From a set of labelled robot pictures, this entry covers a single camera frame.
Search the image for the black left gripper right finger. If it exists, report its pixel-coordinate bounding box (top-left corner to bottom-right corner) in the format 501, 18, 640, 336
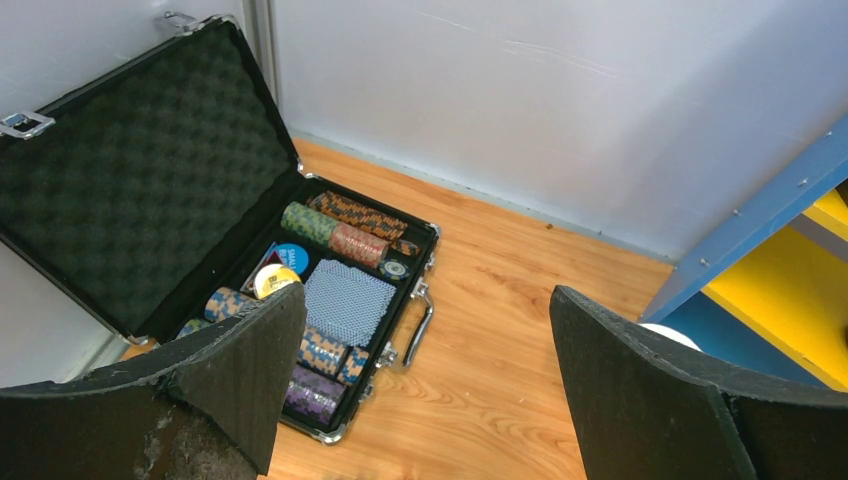
550, 286, 847, 479

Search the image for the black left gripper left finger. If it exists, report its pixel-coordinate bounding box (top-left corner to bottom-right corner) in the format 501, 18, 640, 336
1, 283, 306, 479

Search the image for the blue shelf with coloured boards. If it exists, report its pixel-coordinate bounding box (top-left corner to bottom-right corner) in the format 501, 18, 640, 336
640, 119, 847, 391

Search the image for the yellow big blind button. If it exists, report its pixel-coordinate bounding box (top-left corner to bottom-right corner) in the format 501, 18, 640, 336
253, 264, 301, 300

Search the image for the plain white paper towel roll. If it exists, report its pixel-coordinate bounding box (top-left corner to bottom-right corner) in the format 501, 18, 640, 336
640, 323, 702, 352

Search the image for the blue playing card deck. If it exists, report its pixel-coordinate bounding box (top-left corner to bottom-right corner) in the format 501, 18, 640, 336
304, 259, 396, 347

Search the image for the blue small blind button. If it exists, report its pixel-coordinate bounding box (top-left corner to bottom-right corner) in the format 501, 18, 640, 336
274, 243, 310, 275

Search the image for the black poker chip case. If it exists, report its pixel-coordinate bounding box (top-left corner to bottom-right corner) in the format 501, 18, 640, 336
1, 13, 441, 445

